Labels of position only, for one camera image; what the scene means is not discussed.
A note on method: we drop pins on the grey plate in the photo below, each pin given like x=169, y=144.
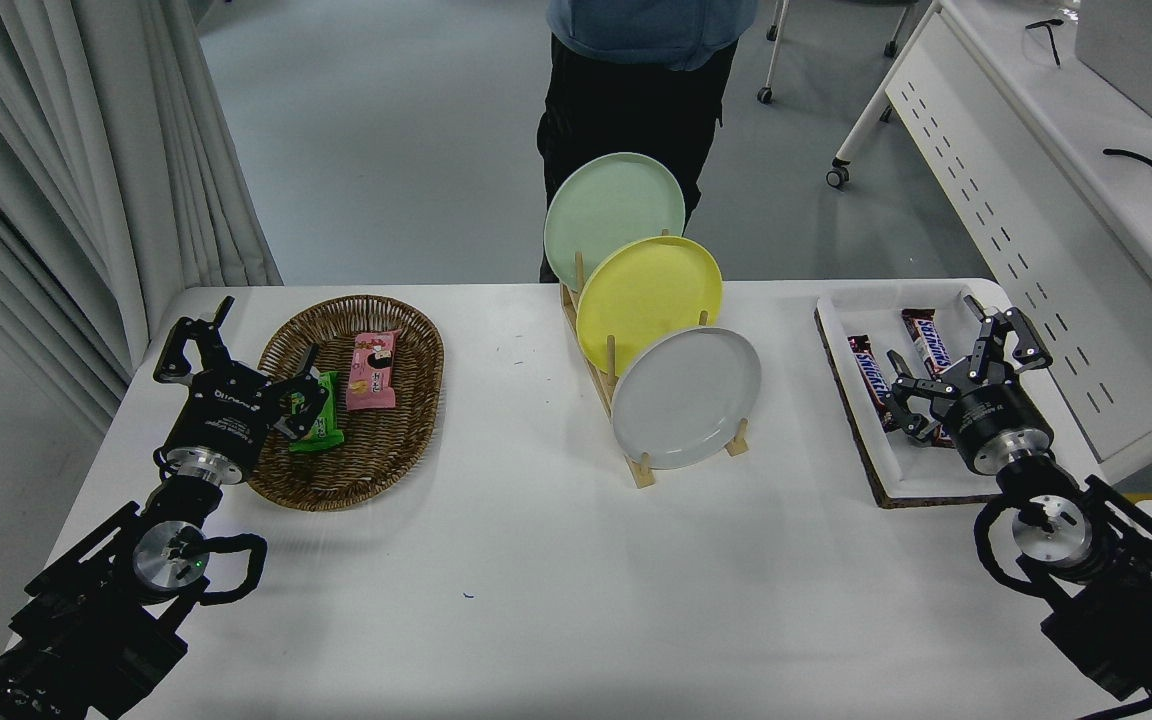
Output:
x=686, y=400

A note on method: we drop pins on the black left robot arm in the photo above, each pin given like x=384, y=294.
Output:
x=86, y=620

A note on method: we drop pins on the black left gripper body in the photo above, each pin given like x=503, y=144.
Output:
x=221, y=415

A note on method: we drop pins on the white desk with perforated panel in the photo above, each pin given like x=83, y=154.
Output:
x=986, y=170

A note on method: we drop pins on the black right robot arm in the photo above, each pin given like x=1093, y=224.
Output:
x=1136, y=610

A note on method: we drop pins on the wooden plate rack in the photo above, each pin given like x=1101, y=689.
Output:
x=644, y=472

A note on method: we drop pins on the pale grey curtain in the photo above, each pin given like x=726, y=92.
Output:
x=36, y=150

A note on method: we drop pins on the white tray with cork base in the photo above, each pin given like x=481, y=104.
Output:
x=921, y=472

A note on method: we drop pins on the pale green plate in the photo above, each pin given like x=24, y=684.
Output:
x=606, y=205

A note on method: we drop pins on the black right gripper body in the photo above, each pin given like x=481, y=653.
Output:
x=996, y=420

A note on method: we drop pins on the pink snack bar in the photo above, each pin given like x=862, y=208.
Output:
x=373, y=372

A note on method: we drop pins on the brown oval wicker basket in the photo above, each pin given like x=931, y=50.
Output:
x=386, y=450

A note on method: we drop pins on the yellow plate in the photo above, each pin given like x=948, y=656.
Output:
x=646, y=290

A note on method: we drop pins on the brown Snickers bar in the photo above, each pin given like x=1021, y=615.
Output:
x=939, y=438
x=871, y=375
x=928, y=342

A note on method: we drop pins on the person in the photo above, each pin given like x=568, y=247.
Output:
x=636, y=90

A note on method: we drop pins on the green snack bar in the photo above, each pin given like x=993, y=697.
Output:
x=321, y=432

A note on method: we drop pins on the black glasses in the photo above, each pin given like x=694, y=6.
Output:
x=1053, y=45

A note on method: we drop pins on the silver laptop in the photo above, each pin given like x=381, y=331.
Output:
x=1136, y=50

